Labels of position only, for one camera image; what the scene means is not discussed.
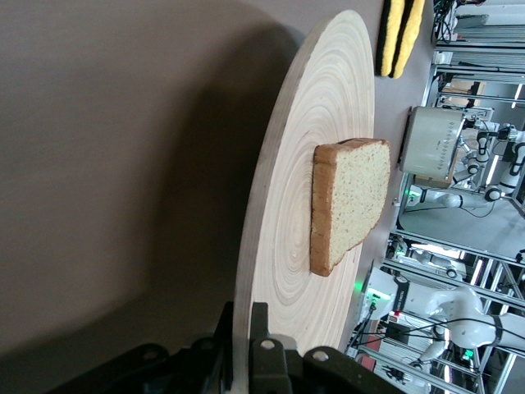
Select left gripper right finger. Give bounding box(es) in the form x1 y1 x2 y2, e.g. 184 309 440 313
248 301 395 394

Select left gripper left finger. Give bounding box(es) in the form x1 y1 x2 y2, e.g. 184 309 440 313
52 301 235 394

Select slice of brown bread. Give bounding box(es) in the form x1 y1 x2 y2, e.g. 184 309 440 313
309 138 392 277

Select round wooden plate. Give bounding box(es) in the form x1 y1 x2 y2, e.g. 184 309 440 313
233 8 376 394

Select cream and chrome toaster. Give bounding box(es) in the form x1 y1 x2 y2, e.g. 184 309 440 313
396 105 468 190

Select brown table cover sheet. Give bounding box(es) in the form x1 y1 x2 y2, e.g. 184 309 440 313
0 0 436 394

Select brown cardboard box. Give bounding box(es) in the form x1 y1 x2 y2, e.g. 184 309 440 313
442 80 487 108

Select aluminium frame structure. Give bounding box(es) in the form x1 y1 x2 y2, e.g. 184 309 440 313
385 40 525 394

